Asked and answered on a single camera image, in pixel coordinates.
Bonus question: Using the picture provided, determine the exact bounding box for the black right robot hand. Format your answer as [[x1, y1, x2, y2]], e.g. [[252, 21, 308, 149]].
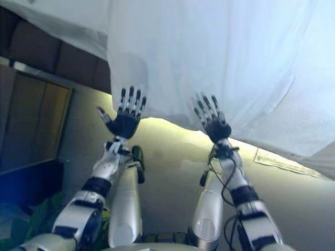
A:
[[189, 93, 232, 143]]

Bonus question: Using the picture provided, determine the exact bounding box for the dark box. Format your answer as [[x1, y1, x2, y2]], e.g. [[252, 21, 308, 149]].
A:
[[0, 159, 63, 210]]

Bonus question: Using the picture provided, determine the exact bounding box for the green leafy plant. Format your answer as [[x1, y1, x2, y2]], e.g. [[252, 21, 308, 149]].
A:
[[23, 193, 110, 251]]

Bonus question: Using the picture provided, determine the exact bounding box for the grey bedspread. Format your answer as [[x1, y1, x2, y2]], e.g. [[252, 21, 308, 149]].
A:
[[295, 141, 335, 181]]

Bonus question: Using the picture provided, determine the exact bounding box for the white duvet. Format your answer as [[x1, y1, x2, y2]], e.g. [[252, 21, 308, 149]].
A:
[[106, 0, 335, 181]]

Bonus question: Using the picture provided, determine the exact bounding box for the silver left robot leg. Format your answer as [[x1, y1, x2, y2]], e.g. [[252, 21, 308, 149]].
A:
[[108, 145, 145, 248]]

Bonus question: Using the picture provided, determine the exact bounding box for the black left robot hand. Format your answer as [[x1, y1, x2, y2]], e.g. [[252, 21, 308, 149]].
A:
[[96, 85, 147, 139]]

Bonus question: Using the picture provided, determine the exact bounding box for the white printed label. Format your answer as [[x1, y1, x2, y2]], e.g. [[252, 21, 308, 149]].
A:
[[253, 147, 330, 181]]

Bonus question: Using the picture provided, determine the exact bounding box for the silver robot torso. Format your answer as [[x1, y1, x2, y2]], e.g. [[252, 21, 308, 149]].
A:
[[15, 230, 262, 251]]

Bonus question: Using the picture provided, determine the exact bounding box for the wooden glass-top nightstand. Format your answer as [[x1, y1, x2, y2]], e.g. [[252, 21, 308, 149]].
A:
[[0, 62, 74, 173]]

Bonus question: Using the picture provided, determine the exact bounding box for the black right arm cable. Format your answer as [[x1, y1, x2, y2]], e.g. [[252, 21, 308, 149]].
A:
[[208, 145, 240, 251]]

